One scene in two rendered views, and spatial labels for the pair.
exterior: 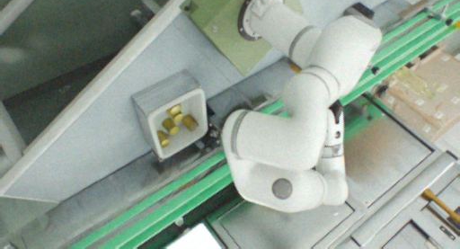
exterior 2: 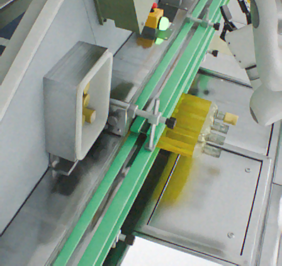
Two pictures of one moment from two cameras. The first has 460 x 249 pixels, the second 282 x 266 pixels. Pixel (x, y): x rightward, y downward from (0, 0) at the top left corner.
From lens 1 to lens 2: 62 cm
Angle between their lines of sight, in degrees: 25
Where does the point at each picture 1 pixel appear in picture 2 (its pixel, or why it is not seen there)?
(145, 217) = (94, 234)
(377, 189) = (262, 139)
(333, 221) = (253, 177)
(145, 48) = (58, 11)
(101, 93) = (25, 72)
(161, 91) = (72, 63)
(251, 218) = (180, 210)
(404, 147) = not seen: hidden behind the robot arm
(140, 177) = (59, 196)
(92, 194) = (16, 234)
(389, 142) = (243, 100)
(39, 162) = not seen: outside the picture
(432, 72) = not seen: hidden behind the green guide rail
